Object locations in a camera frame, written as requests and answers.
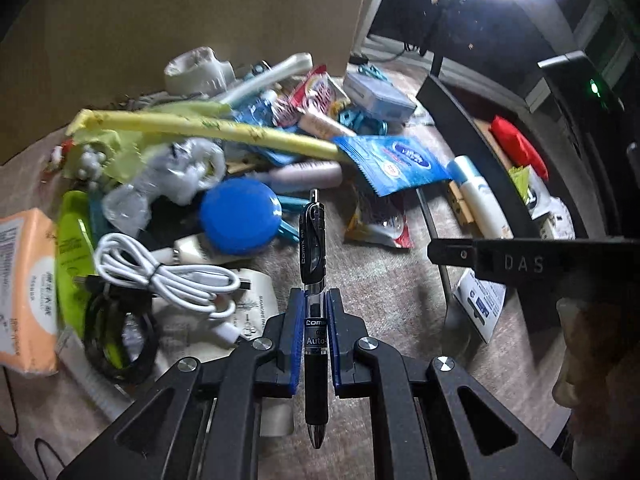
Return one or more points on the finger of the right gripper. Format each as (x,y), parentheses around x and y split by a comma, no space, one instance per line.
(459,252)

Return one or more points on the white blue lotion bottle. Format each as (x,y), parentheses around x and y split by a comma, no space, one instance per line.
(482,202)

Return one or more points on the clear plastic lidded box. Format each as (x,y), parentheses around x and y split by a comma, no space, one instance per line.
(379,98)

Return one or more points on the red pouch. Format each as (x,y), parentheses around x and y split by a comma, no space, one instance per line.
(517,147)

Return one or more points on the long yellow wrapped tube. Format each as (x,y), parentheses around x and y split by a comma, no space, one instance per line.
(210,128)

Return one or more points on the pink cosmetic tube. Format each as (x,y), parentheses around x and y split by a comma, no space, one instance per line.
(302,177)

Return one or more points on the yellow green packet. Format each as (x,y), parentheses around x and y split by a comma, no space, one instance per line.
(520,178)

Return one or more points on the teal plastic clip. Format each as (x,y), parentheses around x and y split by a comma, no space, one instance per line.
(361,123)

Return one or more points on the white leaflet card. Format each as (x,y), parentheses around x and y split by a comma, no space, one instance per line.
(482,301)

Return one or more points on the crumpled clear plastic bag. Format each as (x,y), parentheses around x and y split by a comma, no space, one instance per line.
(178,172)

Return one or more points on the orange tissue pack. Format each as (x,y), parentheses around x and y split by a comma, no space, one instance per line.
(29,317)

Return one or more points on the white printed paper bag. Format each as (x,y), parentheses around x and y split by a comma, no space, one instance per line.
(549,213)

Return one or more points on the black storage tray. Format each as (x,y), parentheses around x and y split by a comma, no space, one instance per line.
(461,134)

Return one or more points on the white bead cluster toy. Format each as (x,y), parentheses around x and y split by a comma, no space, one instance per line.
(90,168)

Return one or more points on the coffee mate sachet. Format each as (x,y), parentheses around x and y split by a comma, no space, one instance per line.
(319,91)

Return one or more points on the small white cream tube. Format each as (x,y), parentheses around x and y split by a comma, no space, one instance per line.
(193,249)

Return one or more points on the black pen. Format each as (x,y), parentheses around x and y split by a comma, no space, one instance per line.
(312,267)

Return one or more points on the green lotion tube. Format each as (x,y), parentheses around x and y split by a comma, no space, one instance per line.
(73,259)

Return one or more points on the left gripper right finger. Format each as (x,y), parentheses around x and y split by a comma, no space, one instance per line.
(351,380)

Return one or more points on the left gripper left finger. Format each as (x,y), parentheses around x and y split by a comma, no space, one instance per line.
(278,369)

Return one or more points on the blue wet wipes pack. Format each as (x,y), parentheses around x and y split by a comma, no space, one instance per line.
(392,163)

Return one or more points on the blue round lid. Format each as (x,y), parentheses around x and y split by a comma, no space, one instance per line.
(240,216)

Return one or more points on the snack sachet red yellow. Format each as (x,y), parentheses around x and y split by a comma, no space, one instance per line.
(378,220)

